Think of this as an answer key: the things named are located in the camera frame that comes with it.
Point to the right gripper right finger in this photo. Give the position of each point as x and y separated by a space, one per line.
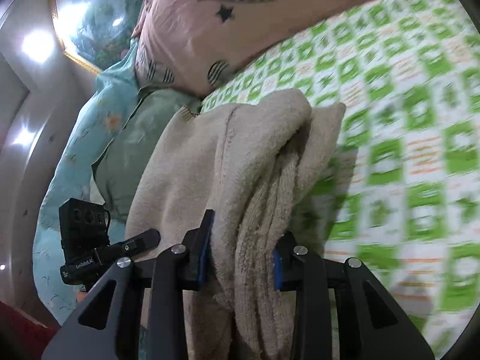
371 324

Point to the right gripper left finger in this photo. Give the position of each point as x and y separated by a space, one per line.
107 323

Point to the beige fleece garment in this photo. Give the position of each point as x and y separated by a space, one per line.
250 164

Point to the light blue floral blanket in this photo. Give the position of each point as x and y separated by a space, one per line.
99 121

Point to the green checkered bed sheet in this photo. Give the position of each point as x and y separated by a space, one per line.
401 192

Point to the gold framed landscape painting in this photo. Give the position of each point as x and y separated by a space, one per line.
95 34

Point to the pink heart-patterned quilt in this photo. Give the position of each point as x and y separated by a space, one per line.
197 45

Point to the black camera module box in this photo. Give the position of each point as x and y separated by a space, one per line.
83 227

